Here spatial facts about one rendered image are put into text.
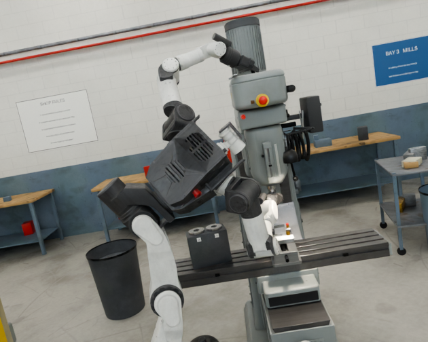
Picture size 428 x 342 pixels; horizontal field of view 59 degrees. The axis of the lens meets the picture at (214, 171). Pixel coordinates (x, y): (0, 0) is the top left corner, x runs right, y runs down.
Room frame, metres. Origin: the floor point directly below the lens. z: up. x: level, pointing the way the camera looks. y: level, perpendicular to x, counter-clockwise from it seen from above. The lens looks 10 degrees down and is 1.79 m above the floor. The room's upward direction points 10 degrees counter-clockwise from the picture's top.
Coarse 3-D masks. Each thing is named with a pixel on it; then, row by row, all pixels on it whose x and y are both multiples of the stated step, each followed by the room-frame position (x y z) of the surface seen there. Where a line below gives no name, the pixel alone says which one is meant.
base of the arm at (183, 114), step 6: (180, 108) 1.63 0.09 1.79; (186, 108) 1.65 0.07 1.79; (174, 114) 1.61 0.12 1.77; (180, 114) 1.61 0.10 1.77; (186, 114) 1.63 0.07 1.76; (192, 114) 1.64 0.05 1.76; (174, 120) 1.59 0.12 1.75; (180, 120) 1.60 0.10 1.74; (186, 120) 1.61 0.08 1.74; (162, 126) 1.71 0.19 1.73; (168, 126) 1.64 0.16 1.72; (174, 126) 1.60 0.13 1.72; (180, 126) 1.60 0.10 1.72; (162, 132) 1.69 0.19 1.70; (168, 132) 1.63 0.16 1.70; (174, 132) 1.62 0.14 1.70; (162, 138) 1.67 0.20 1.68; (168, 138) 1.66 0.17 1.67
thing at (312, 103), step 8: (312, 96) 2.21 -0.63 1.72; (304, 104) 2.25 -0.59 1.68; (312, 104) 2.20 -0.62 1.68; (320, 104) 2.20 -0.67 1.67; (304, 112) 2.28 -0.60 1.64; (312, 112) 2.20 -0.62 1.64; (320, 112) 2.20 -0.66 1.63; (304, 120) 2.32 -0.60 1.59; (312, 120) 2.20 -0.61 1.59; (320, 120) 2.20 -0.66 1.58; (320, 128) 2.20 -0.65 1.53
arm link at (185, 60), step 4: (188, 52) 1.88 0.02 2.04; (192, 52) 1.87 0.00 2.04; (196, 52) 1.87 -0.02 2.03; (176, 56) 1.86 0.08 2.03; (180, 56) 1.85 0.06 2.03; (184, 56) 1.85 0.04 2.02; (188, 56) 1.86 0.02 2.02; (192, 56) 1.86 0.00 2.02; (196, 56) 1.87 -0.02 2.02; (180, 60) 1.84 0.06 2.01; (184, 60) 1.85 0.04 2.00; (188, 60) 1.85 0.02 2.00; (192, 60) 1.86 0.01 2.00; (196, 60) 1.87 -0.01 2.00; (180, 64) 1.84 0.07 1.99; (184, 64) 1.85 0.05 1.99; (188, 64) 1.86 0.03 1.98; (192, 64) 1.88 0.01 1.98; (180, 68) 1.85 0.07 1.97; (184, 68) 1.86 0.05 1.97; (176, 72) 1.80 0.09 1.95; (176, 76) 1.82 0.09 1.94; (176, 80) 1.84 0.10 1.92
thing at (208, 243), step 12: (204, 228) 2.08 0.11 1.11; (216, 228) 2.00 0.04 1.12; (192, 240) 1.97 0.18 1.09; (204, 240) 1.98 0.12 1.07; (216, 240) 1.99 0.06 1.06; (228, 240) 2.00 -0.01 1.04; (192, 252) 1.97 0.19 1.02; (204, 252) 1.98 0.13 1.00; (216, 252) 1.98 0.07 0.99; (228, 252) 1.99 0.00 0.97; (192, 264) 1.97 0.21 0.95; (204, 264) 1.97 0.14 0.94; (216, 264) 1.98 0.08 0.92
